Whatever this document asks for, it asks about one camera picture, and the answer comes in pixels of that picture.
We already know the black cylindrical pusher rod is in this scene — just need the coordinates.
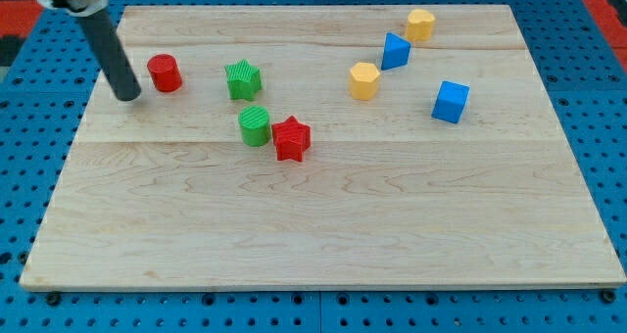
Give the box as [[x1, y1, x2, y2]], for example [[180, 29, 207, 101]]
[[77, 9, 141, 102]]

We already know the blue cube block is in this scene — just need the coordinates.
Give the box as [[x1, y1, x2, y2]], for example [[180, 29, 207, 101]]
[[431, 80, 470, 124]]

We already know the red star block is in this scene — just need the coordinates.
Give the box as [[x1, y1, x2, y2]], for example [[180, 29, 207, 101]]
[[271, 116, 311, 162]]

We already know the yellow hexagon block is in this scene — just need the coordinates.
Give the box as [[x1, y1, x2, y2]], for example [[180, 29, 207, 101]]
[[349, 62, 380, 101]]

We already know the wooden board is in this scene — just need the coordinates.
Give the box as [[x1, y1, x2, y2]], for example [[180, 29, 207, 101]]
[[21, 5, 626, 292]]

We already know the blue triangle block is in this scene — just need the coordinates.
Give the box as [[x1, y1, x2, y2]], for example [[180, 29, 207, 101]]
[[381, 32, 411, 71]]

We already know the green cylinder block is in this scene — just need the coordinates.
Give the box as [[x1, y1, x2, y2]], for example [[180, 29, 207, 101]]
[[238, 106, 270, 147]]

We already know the red cylinder block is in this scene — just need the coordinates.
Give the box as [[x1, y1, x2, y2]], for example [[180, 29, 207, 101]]
[[147, 54, 183, 92]]

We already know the green star block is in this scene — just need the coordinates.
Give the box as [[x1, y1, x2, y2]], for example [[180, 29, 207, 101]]
[[224, 59, 263, 101]]

